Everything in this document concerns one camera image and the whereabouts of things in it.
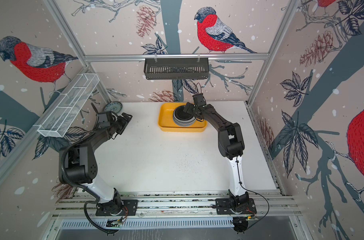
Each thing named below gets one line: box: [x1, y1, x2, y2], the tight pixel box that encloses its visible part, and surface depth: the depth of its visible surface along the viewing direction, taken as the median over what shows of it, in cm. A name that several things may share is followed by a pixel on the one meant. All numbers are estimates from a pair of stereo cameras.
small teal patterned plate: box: [104, 101, 123, 114], surface depth 124 cm
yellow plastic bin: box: [158, 102, 207, 132], surface depth 108 cm
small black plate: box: [174, 105, 194, 121], surface depth 109 cm
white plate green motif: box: [173, 115, 196, 127], surface depth 106 cm
